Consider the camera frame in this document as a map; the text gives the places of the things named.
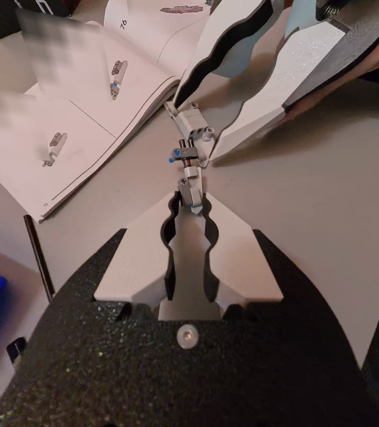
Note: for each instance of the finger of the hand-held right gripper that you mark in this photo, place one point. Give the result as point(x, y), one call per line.
point(276, 100)
point(216, 30)

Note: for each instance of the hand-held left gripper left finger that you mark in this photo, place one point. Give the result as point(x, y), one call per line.
point(132, 263)

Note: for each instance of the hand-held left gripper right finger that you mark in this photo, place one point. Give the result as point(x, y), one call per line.
point(242, 263)

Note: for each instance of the small grey toy brick assembly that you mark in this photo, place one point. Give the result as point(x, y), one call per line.
point(192, 193)

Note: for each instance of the grey desk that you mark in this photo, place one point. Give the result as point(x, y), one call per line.
point(309, 206)

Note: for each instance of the person's right hand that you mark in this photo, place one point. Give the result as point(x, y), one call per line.
point(376, 60)

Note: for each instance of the thin black rod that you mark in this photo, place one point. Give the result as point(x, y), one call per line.
point(39, 260)

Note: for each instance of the open white instruction booklet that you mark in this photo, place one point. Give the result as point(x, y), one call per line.
point(109, 110)

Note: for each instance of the small black clip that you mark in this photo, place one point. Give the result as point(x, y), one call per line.
point(16, 348)

